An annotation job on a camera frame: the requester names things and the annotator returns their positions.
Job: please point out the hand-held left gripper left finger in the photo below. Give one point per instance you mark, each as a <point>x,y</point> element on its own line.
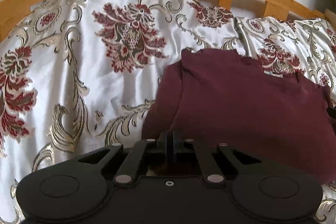
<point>163,142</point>

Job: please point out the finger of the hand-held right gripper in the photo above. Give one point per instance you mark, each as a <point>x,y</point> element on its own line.
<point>332,112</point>

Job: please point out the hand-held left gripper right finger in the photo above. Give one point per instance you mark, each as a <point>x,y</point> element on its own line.
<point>177,142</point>

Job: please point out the maroon long-sleeved shirt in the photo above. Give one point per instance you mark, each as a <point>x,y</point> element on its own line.
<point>236,108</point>

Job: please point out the white floral satin bedspread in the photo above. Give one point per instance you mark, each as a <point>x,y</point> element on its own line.
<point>78,69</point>

